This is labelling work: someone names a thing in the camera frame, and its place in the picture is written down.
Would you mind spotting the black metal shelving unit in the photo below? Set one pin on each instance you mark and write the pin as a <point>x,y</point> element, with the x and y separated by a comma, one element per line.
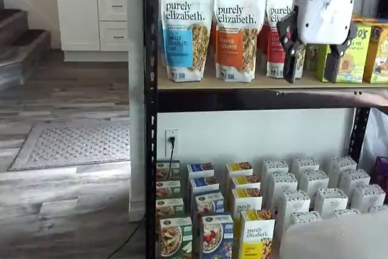
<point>150,89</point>

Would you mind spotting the yellow Bobo's box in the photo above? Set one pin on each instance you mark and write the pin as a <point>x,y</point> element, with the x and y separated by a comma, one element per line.
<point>379,59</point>

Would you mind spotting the dark wooden staircase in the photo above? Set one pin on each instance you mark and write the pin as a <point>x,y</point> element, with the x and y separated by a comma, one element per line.
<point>21,37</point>

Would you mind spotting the blue flax plus oatmeal box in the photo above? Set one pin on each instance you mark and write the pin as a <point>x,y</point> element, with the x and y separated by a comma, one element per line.
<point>209,203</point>
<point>200,169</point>
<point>216,237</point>
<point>204,183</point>

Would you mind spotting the green snack box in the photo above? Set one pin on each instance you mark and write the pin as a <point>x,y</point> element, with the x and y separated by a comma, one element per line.
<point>315,55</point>

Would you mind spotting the yellow purely elizabeth box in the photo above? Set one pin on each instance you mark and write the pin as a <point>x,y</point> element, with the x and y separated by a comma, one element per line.
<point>239,168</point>
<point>257,234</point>
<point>245,181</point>
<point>247,199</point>

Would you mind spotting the white organic pantry box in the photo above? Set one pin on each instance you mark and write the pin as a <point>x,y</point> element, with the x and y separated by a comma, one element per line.
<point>342,165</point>
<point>295,203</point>
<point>368,196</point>
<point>275,166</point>
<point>313,180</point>
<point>330,201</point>
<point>282,181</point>
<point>344,213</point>
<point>379,209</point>
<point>354,179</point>
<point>304,218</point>
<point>306,164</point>

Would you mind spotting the grey floor mat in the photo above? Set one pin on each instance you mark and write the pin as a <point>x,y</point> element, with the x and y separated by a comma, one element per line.
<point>75,146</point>

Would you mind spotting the white plastic bag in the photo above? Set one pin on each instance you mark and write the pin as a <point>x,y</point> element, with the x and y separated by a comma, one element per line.
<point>376,137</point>

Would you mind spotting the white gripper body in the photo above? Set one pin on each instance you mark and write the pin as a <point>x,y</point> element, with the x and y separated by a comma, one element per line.
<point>327,4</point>

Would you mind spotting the green Bobo's apple pie box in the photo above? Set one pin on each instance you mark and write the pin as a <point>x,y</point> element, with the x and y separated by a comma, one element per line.
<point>357,59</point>

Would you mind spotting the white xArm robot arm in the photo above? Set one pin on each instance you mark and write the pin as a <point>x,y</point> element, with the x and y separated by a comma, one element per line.
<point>333,240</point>

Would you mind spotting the blue label granola bag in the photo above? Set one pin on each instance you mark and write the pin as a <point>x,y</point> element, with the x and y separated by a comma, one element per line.
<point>182,13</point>

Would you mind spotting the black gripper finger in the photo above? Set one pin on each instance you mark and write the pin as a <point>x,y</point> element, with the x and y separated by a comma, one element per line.
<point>333,65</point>
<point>292,59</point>

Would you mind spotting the green apple cinnamon oatmeal box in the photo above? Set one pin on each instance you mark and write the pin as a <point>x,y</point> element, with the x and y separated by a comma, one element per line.
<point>168,187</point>
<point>165,169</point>
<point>169,207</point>
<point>175,237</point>

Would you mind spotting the orange label granola bag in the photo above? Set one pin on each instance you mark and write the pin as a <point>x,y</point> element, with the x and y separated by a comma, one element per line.
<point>236,13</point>

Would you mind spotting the white wall outlet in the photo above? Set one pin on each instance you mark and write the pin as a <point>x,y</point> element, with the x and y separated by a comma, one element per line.
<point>175,150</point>

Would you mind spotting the red label granola bag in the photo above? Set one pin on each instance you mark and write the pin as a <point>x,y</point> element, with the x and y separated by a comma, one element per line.
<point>271,43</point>

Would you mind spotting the white kitchen cabinet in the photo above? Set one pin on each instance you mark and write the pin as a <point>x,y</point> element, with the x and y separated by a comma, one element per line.
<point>78,19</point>

